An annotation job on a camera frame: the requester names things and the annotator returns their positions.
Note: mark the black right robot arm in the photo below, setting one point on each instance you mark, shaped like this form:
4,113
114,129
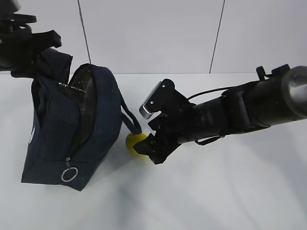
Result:
276,98

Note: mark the yellow lemon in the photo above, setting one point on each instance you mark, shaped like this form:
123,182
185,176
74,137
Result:
132,140

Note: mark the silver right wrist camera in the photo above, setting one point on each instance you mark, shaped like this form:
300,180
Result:
163,98

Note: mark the dark navy fabric bag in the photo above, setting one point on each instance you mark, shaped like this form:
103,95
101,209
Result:
77,120

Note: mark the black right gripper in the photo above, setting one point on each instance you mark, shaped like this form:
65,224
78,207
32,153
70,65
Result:
171,131

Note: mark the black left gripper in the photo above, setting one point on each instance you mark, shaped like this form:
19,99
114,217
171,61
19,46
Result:
17,45

